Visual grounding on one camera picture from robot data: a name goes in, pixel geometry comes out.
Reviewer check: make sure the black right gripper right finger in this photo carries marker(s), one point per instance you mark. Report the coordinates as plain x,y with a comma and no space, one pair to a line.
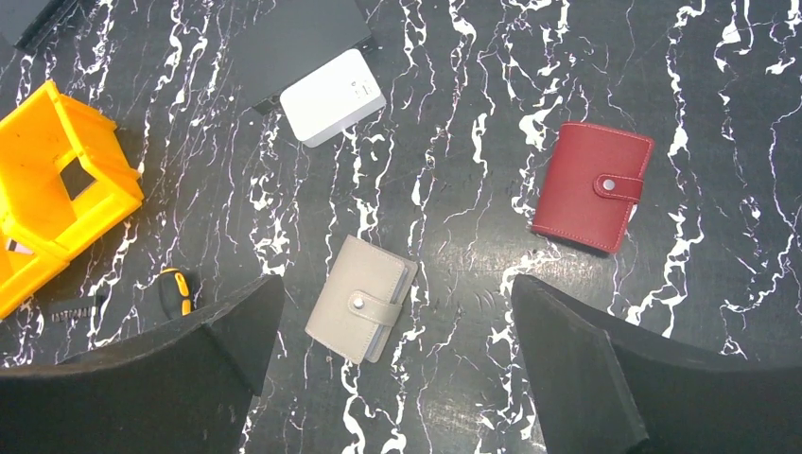
602,385

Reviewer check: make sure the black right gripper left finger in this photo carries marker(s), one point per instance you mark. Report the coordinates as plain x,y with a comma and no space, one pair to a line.
185,386

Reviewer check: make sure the red leather card holder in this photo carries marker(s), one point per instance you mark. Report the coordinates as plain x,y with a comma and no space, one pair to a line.
595,178

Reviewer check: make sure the yellow black screwdriver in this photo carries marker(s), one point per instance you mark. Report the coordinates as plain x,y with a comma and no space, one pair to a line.
174,293

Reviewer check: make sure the black screwdriver bit strip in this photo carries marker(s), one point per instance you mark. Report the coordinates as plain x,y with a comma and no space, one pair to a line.
63,311

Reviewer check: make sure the yellow plastic bin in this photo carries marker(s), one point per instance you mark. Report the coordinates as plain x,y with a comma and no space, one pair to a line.
65,182

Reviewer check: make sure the white rectangular box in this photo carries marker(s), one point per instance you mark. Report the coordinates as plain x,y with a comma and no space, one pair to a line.
332,98

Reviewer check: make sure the black flat box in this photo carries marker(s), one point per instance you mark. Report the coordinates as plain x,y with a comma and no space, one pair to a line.
291,41

